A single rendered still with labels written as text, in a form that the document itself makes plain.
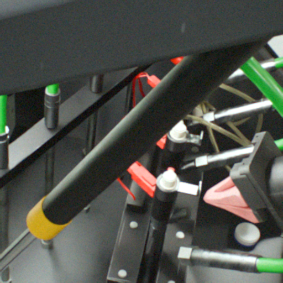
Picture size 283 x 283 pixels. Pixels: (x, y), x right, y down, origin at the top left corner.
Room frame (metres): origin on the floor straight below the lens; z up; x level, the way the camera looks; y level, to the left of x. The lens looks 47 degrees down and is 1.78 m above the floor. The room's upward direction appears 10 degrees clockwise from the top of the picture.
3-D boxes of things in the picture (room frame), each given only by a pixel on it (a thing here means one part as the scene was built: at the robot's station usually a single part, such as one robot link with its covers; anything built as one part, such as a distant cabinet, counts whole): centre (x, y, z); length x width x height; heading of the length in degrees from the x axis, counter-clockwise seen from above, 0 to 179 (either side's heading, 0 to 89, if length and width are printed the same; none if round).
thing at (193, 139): (0.62, -0.05, 1.13); 0.03 x 0.02 x 0.01; 87
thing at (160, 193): (0.54, -0.05, 1.03); 0.05 x 0.03 x 0.21; 87
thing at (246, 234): (0.71, -0.19, 0.84); 0.04 x 0.04 x 0.01
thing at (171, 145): (0.62, -0.05, 1.03); 0.05 x 0.03 x 0.21; 87
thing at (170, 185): (0.54, -0.04, 1.13); 0.02 x 0.02 x 0.03
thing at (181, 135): (0.62, -0.04, 1.13); 0.02 x 0.02 x 0.03
